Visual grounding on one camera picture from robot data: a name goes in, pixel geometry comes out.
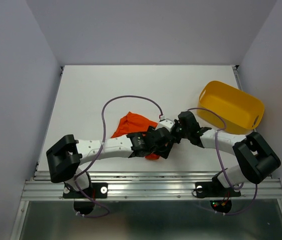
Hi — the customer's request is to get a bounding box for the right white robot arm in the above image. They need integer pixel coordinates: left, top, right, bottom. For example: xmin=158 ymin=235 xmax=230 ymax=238
xmin=174 ymin=111 xmax=281 ymax=195

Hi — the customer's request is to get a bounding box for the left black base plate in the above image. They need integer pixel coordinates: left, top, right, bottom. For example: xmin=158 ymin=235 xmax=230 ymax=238
xmin=63 ymin=182 xmax=108 ymax=199

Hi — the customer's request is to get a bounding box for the orange t shirt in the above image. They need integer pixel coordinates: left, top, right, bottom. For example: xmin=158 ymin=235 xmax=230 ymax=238
xmin=110 ymin=111 xmax=161 ymax=162

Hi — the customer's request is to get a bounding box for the purple cable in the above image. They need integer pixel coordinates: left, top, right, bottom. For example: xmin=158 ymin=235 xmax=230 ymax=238
xmin=73 ymin=94 xmax=165 ymax=218
xmin=187 ymin=107 xmax=258 ymax=217

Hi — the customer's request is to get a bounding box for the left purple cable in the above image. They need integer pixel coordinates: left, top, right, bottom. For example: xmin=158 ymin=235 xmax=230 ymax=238
xmin=73 ymin=94 xmax=165 ymax=218

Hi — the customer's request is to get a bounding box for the yellow plastic basket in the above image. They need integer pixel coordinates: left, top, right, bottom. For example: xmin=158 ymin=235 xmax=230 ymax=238
xmin=197 ymin=81 xmax=265 ymax=135

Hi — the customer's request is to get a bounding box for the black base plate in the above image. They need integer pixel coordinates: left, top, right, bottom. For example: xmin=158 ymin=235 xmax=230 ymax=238
xmin=63 ymin=182 xmax=108 ymax=199
xmin=192 ymin=181 xmax=241 ymax=199

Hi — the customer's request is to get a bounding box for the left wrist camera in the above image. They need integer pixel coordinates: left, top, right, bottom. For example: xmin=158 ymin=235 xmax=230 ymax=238
xmin=155 ymin=115 xmax=175 ymax=132

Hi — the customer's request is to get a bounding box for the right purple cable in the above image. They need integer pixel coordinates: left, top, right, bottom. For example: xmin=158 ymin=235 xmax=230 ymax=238
xmin=187 ymin=107 xmax=258 ymax=217

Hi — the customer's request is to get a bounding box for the aluminium rail frame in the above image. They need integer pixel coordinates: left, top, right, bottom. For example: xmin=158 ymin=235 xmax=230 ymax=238
xmin=9 ymin=64 xmax=282 ymax=240

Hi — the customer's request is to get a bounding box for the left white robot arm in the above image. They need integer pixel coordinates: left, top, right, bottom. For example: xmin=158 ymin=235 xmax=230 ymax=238
xmin=46 ymin=127 xmax=173 ymax=197

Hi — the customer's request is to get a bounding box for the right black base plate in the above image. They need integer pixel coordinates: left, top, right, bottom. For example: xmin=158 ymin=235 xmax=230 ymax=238
xmin=192 ymin=181 xmax=241 ymax=199

